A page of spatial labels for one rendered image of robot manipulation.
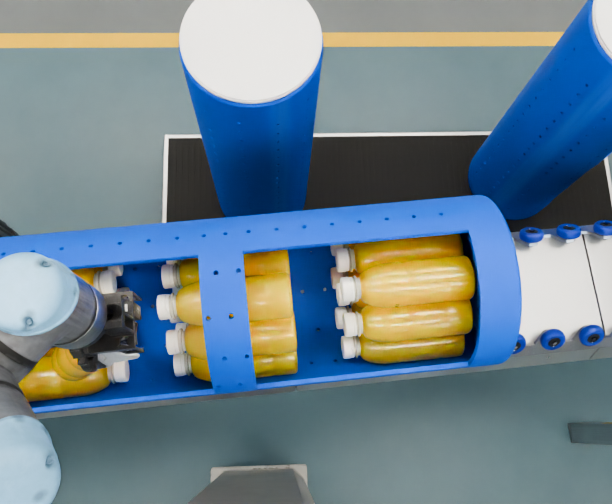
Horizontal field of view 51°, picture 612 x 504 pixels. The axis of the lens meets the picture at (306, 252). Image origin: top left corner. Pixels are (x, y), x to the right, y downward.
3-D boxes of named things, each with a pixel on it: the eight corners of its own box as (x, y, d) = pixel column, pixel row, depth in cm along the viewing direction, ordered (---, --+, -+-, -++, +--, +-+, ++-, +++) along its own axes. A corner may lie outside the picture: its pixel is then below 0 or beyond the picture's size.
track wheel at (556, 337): (569, 333, 118) (564, 326, 119) (545, 336, 118) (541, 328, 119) (564, 351, 121) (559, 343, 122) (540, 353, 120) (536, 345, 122)
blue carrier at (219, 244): (475, 362, 121) (536, 365, 93) (-4, 414, 115) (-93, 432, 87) (454, 214, 125) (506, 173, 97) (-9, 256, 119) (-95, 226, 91)
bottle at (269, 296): (287, 263, 101) (168, 274, 100) (290, 289, 95) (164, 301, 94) (290, 299, 105) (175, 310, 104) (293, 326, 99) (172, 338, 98)
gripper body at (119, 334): (145, 355, 83) (122, 344, 71) (78, 363, 82) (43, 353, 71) (142, 297, 85) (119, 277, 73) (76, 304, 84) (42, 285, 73)
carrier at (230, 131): (320, 176, 213) (244, 139, 216) (348, 15, 129) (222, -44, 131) (280, 250, 206) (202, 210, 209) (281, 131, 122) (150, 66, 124)
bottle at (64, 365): (100, 343, 107) (133, 319, 92) (90, 385, 104) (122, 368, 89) (57, 333, 104) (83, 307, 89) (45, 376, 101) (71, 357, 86)
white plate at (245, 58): (346, 12, 127) (345, 16, 129) (223, -46, 130) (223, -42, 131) (280, 125, 121) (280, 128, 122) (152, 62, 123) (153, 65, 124)
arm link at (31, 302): (-52, 299, 57) (19, 228, 58) (2, 318, 67) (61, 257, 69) (11, 357, 55) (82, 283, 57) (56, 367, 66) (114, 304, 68)
